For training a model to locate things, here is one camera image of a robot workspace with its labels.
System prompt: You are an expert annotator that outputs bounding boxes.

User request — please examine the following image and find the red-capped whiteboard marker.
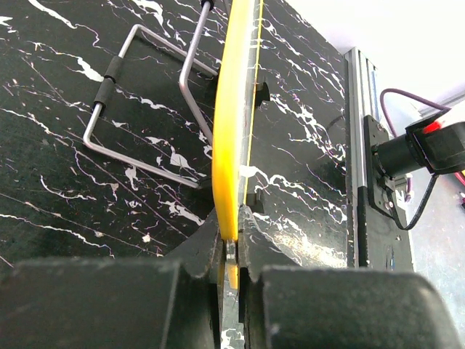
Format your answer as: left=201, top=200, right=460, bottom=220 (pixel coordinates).
left=423, top=105, right=464, bottom=134

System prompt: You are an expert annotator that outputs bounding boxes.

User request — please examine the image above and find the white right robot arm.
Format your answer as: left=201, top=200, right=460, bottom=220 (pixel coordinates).
left=371, top=122, right=464, bottom=178

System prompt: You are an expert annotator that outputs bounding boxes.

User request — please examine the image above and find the yellow-framed whiteboard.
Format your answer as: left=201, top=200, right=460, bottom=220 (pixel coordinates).
left=211, top=0, right=264, bottom=292

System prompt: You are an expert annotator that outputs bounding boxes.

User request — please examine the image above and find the metal whiteboard stand wire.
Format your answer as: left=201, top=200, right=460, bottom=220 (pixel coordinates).
left=82, top=0, right=223, bottom=189

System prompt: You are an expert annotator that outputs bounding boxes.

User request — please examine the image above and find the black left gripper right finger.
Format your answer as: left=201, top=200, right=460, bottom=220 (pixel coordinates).
left=238, top=205, right=301, bottom=284

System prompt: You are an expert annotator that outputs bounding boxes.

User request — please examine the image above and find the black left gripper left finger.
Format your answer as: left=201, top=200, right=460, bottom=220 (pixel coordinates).
left=165, top=209, right=224, bottom=280

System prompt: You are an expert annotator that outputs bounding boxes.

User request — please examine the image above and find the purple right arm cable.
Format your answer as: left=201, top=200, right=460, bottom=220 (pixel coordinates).
left=379, top=88, right=453, bottom=138

